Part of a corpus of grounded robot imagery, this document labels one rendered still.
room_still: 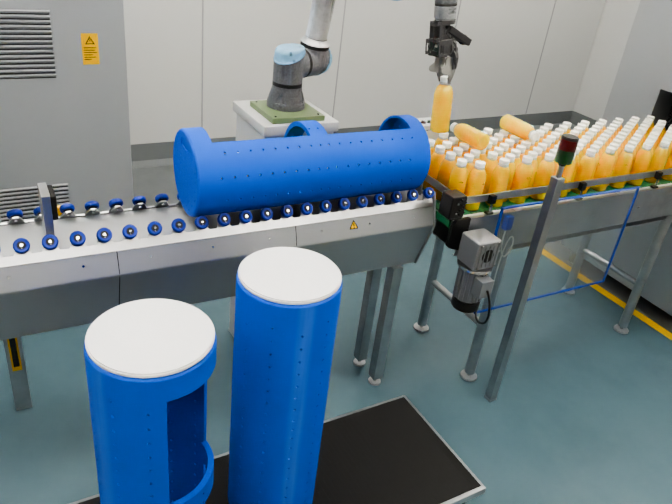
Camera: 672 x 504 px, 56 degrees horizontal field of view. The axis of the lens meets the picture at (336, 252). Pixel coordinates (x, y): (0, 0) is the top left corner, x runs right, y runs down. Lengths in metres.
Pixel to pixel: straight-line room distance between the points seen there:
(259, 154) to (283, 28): 3.12
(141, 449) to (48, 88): 2.24
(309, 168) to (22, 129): 1.74
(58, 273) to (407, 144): 1.23
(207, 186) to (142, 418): 0.81
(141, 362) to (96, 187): 2.29
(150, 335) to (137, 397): 0.15
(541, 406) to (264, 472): 1.54
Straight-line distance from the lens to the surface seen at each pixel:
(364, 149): 2.21
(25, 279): 2.03
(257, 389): 1.78
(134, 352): 1.43
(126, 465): 1.57
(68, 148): 3.51
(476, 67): 6.29
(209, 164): 1.99
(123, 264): 2.05
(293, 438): 1.90
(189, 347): 1.43
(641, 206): 3.29
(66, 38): 3.36
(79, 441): 2.72
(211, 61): 4.94
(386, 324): 2.75
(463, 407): 2.97
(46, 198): 2.00
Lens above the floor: 1.93
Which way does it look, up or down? 30 degrees down
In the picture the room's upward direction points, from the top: 7 degrees clockwise
